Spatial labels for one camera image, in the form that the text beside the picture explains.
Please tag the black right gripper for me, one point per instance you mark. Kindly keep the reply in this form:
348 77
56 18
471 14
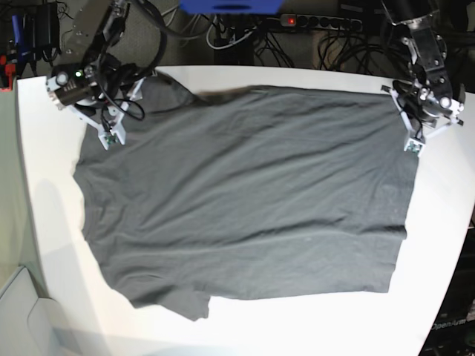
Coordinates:
92 97

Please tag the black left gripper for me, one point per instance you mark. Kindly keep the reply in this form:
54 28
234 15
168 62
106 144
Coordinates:
431 109

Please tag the dark grey t-shirt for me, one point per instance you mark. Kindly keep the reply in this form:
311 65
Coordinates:
251 194

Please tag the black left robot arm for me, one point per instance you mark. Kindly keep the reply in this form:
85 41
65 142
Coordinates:
427 49

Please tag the red clamp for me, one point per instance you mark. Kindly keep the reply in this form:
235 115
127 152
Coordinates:
8 72

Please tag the black equipment rack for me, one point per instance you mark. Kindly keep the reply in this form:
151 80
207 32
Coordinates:
31 33

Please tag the black power strip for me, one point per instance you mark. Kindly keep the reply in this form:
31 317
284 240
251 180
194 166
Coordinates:
313 22

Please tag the white camera bracket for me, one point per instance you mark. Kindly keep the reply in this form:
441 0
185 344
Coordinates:
419 132
106 118

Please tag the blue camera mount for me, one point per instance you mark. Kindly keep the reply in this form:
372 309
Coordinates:
230 6

